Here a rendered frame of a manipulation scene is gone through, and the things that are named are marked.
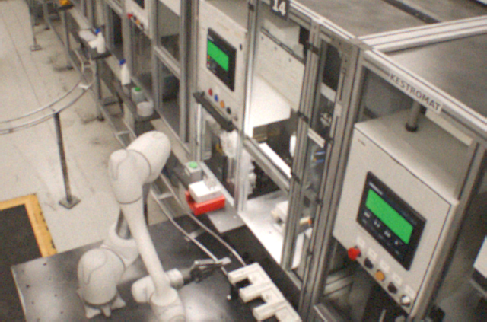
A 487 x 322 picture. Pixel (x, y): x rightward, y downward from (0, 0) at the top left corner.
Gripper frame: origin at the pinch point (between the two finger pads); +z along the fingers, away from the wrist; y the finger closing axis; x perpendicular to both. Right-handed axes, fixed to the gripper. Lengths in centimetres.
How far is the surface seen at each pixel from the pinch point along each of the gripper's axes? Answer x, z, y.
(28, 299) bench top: 33, -82, -20
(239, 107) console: 26, 20, 60
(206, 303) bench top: -2.8, -8.8, -19.9
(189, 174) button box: 49, 7, 13
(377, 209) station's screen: -62, 17, 74
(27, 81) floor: 377, -26, -88
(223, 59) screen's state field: 38, 17, 78
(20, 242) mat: 145, -76, -87
